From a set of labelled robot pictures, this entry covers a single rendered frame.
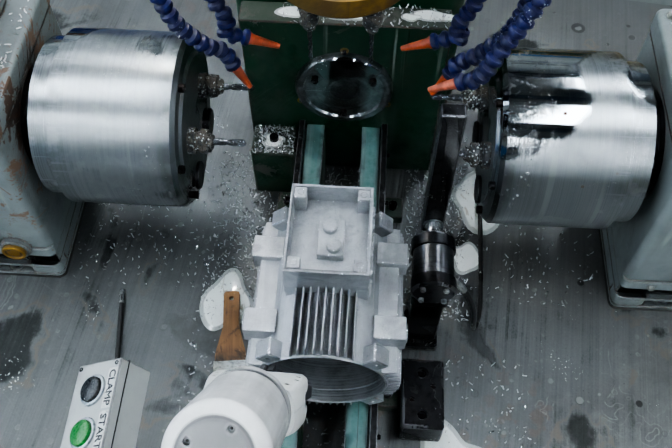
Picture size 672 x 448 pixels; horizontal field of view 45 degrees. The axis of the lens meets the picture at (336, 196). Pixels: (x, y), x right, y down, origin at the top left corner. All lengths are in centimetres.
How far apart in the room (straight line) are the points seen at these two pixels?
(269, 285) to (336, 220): 12
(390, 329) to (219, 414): 39
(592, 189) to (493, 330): 31
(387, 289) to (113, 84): 44
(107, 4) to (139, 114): 68
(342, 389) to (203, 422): 48
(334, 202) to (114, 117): 31
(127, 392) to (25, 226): 39
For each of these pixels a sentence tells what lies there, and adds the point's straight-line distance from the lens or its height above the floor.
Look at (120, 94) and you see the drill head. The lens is 109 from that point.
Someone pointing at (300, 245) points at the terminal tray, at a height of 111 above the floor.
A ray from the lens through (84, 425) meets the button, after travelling 97.
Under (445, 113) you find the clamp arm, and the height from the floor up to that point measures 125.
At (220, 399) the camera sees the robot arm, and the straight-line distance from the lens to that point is 62.
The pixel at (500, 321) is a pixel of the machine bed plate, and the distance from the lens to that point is 130.
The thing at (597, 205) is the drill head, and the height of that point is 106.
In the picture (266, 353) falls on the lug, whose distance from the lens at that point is 94.
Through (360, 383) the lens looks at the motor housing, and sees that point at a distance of 107.
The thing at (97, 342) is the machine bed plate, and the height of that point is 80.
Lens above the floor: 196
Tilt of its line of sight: 57 degrees down
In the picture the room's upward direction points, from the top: straight up
